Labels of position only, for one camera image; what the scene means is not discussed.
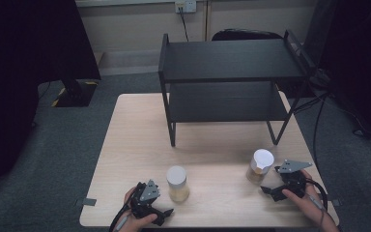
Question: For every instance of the dark curtain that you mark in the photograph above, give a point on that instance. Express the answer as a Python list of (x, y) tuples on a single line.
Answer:
[(19, 80), (360, 58)]

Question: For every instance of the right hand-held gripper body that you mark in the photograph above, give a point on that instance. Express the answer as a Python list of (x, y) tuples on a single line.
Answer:
[(293, 180)]

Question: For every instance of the black stand base striped tape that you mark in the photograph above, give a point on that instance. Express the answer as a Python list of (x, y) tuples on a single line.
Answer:
[(77, 95)]

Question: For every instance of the white wall socket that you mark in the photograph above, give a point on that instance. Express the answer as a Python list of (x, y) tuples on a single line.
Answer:
[(185, 5)]

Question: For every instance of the black two-tier shelf rack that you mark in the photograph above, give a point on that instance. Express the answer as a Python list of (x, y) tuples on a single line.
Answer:
[(228, 61)]

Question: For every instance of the black chair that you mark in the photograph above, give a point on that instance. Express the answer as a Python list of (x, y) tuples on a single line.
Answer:
[(244, 34)]

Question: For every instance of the grey tape strip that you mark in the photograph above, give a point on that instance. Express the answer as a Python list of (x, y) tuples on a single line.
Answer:
[(88, 202), (336, 202)]

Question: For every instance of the person's right hand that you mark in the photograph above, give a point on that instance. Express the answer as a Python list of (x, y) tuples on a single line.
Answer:
[(307, 206)]

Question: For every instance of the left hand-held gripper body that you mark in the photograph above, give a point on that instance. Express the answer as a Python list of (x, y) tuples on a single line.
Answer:
[(148, 193)]

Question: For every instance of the person's left hand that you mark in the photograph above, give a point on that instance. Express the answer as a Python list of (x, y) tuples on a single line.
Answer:
[(135, 222)]

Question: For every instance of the glass jar with white lid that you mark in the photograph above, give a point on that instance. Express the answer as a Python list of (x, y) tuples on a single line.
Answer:
[(260, 167), (177, 185)]

